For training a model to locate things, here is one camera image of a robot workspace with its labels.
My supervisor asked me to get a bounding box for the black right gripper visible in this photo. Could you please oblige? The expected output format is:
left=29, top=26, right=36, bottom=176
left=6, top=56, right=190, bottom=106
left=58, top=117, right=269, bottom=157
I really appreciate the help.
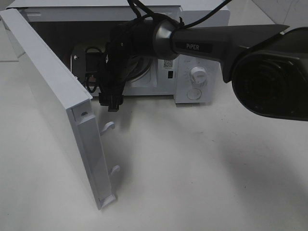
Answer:
left=97, top=42, right=128, bottom=112

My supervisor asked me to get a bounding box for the round white door button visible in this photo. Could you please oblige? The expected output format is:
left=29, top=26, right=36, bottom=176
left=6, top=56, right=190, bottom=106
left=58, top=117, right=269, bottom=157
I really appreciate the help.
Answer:
left=187, top=89, right=202, bottom=101

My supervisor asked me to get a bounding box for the white microwave knob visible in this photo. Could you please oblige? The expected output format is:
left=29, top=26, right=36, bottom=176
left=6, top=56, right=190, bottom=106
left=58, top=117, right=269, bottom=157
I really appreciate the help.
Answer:
left=190, top=66, right=207, bottom=84

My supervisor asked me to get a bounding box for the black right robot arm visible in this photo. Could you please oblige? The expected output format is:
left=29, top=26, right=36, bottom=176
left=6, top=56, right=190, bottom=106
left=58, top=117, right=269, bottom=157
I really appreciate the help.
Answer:
left=97, top=13, right=308, bottom=121

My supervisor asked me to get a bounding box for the glass microwave turntable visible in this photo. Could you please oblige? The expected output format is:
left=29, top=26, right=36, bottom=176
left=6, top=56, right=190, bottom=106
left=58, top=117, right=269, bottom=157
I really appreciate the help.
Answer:
left=127, top=57, right=153, bottom=87

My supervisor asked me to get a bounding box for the warning label sticker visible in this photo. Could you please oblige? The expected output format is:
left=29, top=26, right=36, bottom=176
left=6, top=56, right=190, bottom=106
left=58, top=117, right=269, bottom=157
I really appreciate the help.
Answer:
left=162, top=60, right=174, bottom=70

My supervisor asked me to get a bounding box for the white microwave oven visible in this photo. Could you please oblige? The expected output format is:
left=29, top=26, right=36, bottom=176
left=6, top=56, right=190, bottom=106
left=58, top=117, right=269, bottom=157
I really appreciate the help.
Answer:
left=6, top=0, right=218, bottom=103

